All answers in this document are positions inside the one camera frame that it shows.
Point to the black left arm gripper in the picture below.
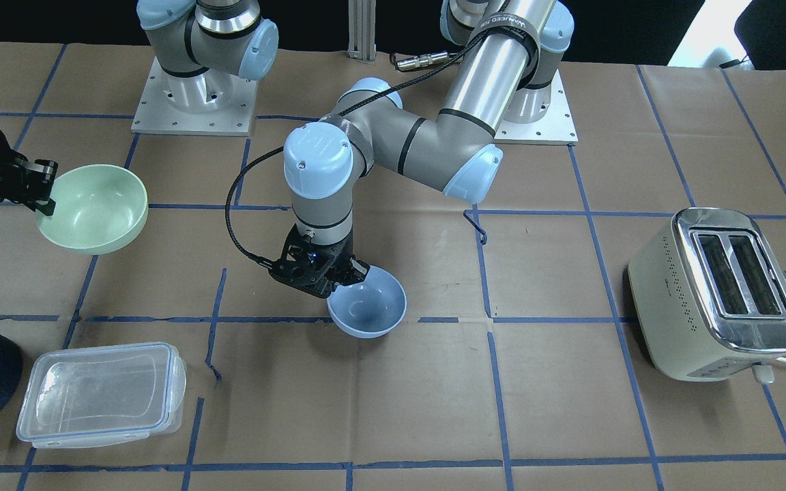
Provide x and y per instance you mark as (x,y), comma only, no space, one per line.
(346,258)

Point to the blue bowl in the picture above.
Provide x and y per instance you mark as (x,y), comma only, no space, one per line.
(369,309)

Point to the green bowl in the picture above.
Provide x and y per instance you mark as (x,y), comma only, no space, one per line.
(99,209)

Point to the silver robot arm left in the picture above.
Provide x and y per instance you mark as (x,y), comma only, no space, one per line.
(510,53)

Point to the clear plastic food container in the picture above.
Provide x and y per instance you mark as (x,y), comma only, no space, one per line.
(93,397)

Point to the cream silver toaster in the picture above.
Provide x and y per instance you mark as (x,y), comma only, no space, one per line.
(710,297)

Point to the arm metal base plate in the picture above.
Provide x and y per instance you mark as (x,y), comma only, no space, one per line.
(539,117)
(209,104)

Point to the aluminium frame post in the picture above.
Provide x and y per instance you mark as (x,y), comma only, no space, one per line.
(361,28)

